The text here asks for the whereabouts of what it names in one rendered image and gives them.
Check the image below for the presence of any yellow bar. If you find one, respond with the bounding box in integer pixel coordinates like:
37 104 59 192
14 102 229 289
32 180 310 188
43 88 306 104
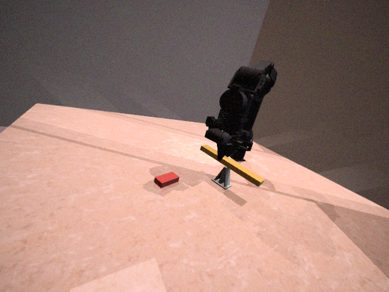
200 145 265 187

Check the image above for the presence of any red rectangular block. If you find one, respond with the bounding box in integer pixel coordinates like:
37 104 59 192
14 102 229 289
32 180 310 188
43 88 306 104
154 172 179 188

